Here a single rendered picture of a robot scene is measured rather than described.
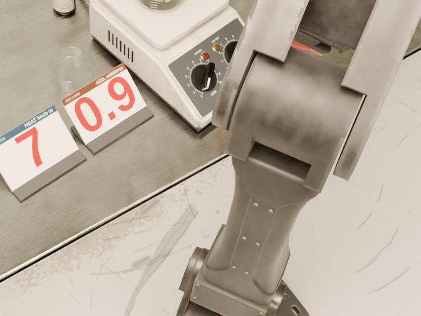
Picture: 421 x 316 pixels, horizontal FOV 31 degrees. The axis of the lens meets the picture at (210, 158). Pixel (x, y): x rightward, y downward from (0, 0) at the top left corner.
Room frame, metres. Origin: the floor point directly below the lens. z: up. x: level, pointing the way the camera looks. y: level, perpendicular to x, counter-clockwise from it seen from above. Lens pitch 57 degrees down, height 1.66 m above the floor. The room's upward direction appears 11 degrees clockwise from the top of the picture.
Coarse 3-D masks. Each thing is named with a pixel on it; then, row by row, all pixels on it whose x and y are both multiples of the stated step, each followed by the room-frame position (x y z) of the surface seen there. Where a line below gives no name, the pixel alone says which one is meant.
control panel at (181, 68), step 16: (224, 32) 0.63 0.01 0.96; (240, 32) 0.64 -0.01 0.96; (192, 48) 0.59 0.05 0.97; (208, 48) 0.60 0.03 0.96; (224, 48) 0.61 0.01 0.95; (176, 64) 0.56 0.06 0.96; (192, 64) 0.57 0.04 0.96; (224, 64) 0.59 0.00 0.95; (192, 96) 0.54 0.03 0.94; (208, 96) 0.55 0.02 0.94; (208, 112) 0.53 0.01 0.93
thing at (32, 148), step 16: (32, 128) 0.46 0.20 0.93; (48, 128) 0.47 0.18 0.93; (64, 128) 0.47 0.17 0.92; (16, 144) 0.44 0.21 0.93; (32, 144) 0.44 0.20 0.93; (48, 144) 0.45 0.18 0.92; (64, 144) 0.46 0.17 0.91; (0, 160) 0.42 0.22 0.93; (16, 160) 0.42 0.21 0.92; (32, 160) 0.43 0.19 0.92; (48, 160) 0.44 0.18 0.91; (16, 176) 0.41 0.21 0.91
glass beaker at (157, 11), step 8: (144, 0) 0.61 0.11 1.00; (152, 0) 0.61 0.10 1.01; (160, 0) 0.61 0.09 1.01; (168, 0) 0.62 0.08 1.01; (176, 0) 0.62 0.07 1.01; (144, 8) 0.62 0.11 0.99; (152, 8) 0.61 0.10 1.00; (160, 8) 0.61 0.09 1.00; (168, 8) 0.62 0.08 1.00; (176, 8) 0.62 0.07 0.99
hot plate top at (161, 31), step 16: (112, 0) 0.62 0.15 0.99; (128, 0) 0.62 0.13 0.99; (192, 0) 0.64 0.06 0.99; (208, 0) 0.65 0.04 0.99; (224, 0) 0.65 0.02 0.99; (128, 16) 0.60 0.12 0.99; (144, 16) 0.60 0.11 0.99; (160, 16) 0.61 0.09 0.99; (176, 16) 0.61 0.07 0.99; (192, 16) 0.62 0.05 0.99; (208, 16) 0.63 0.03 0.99; (144, 32) 0.58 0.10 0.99; (160, 32) 0.59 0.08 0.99; (176, 32) 0.59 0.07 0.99; (160, 48) 0.57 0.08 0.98
